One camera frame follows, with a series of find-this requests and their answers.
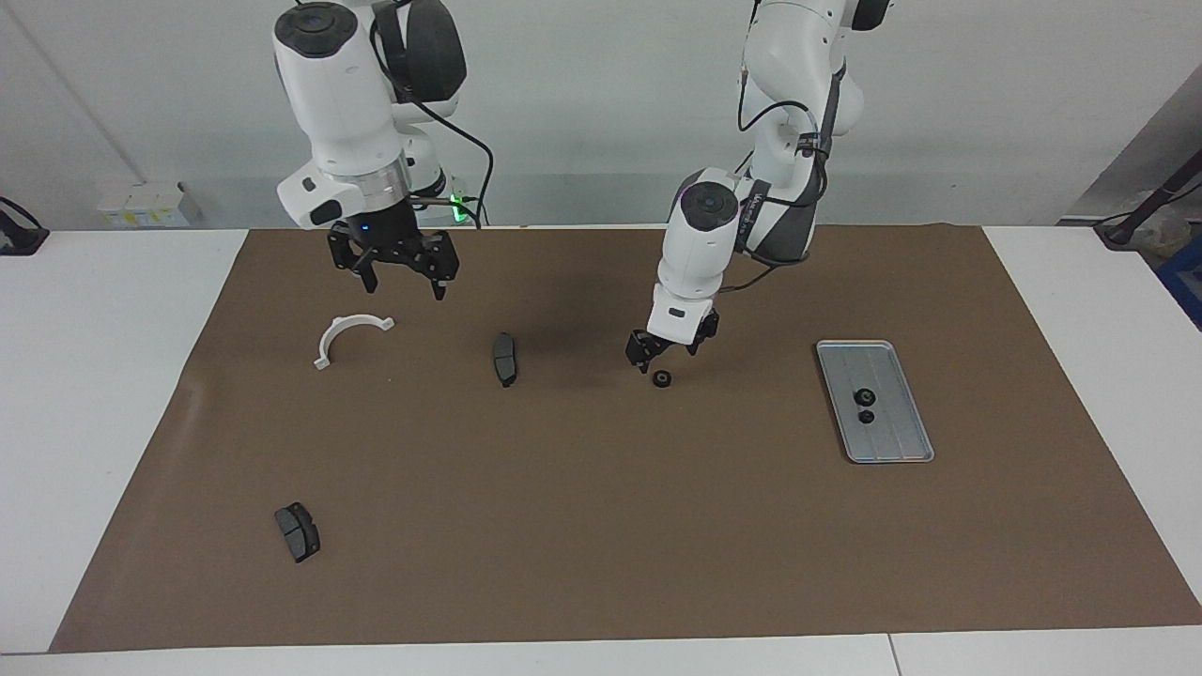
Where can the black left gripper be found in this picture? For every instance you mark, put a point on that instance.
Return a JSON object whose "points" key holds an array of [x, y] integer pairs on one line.
{"points": [[657, 343]]}

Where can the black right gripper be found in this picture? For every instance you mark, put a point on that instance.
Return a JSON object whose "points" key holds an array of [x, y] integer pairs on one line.
{"points": [[390, 239]]}

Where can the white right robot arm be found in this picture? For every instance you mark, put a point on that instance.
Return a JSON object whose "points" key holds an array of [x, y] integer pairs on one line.
{"points": [[338, 94]]}

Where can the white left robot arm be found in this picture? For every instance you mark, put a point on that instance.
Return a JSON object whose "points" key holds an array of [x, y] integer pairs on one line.
{"points": [[700, 235]]}

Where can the silver metal tray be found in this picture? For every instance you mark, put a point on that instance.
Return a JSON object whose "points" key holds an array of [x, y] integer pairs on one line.
{"points": [[892, 376]]}

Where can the long dark brake pad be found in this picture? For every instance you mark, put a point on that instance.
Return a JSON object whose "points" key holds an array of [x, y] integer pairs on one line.
{"points": [[505, 359]]}

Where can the brown table mat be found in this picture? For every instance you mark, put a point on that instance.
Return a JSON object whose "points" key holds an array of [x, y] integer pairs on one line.
{"points": [[601, 526]]}

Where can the short dark brake pad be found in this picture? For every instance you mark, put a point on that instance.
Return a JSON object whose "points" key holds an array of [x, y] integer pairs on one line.
{"points": [[297, 531]]}

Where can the black table clamp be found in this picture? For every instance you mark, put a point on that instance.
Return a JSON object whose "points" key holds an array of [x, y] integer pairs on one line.
{"points": [[19, 235]]}

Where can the black stand leg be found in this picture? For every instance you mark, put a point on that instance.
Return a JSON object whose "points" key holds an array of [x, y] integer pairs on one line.
{"points": [[1150, 202]]}

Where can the white curved plastic bracket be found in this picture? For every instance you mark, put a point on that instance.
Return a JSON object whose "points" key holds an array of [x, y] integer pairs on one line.
{"points": [[338, 327]]}

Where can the white wall outlet box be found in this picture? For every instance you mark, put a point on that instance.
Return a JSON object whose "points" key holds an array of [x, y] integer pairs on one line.
{"points": [[141, 202]]}

